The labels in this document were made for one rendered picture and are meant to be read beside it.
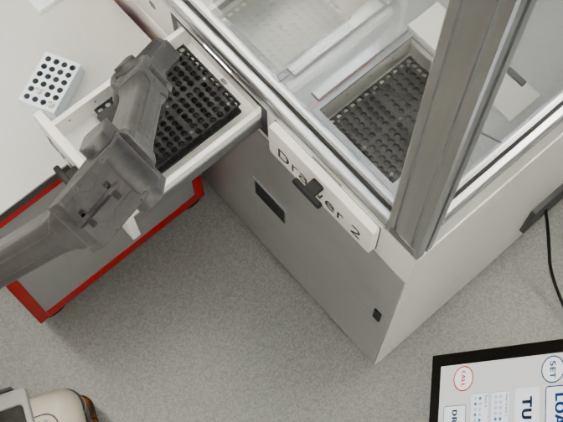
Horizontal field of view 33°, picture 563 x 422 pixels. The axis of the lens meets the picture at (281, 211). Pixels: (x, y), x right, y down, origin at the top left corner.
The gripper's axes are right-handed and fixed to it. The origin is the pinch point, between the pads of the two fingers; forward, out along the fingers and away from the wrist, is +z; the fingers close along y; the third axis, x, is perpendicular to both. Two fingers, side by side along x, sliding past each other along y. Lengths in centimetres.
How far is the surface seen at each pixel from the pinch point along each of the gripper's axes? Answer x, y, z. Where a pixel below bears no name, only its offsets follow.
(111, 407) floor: 18, 26, 100
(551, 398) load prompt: 80, -20, -22
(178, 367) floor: 20, 6, 98
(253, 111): 6.1, -23.1, 6.0
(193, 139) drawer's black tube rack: 3.9, -10.3, 6.6
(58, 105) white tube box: -23.6, 3.9, 19.2
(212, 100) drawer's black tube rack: -0.5, -18.0, 6.1
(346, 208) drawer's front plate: 33.2, -23.5, 2.5
